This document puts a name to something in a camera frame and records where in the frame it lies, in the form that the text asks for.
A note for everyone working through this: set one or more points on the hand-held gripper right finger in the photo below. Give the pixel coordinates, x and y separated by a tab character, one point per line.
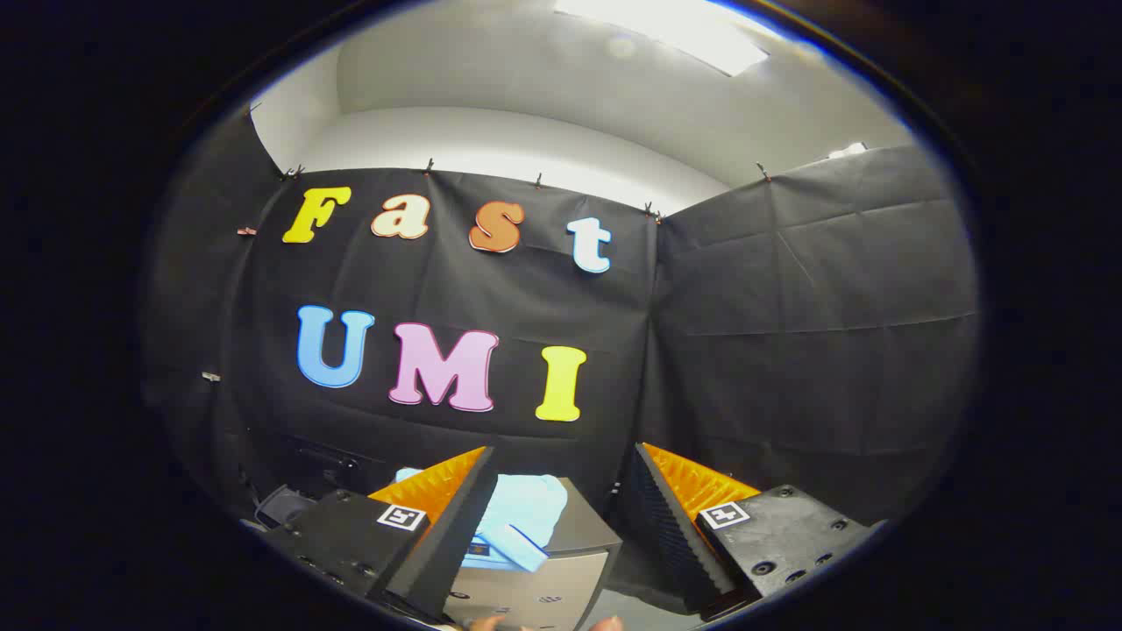
666	535

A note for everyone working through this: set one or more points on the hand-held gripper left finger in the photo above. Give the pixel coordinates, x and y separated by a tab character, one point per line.
456	526

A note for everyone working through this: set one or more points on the light blue shirt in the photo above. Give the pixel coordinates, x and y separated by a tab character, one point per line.
526	510

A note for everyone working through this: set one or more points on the dark grey washing machine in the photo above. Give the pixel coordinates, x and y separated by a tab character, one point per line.
285	506

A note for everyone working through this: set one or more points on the silver grey cabinet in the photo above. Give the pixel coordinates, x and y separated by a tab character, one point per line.
580	528

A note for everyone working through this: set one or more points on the black backdrop cloth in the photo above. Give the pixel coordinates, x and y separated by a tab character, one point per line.
771	333

